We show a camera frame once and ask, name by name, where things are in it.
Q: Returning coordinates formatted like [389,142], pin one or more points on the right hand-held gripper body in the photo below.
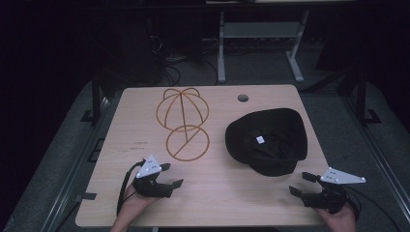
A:
[328,193]

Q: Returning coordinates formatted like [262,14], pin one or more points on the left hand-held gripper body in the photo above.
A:
[151,183]

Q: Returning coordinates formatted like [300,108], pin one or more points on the person's left hand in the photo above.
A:
[137,203]

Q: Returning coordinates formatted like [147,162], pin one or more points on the person's right hand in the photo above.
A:
[338,220]

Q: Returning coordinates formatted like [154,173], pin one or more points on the black cap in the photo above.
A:
[267,141]

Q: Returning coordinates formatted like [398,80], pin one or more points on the grey metal stand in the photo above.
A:
[261,30]

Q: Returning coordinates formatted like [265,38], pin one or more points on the aluminium rail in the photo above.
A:
[380,161]
[74,164]

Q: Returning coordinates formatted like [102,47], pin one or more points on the black table bracket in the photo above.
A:
[86,196]

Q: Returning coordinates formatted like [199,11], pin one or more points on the black metal post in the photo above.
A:
[96,96]
[362,96]

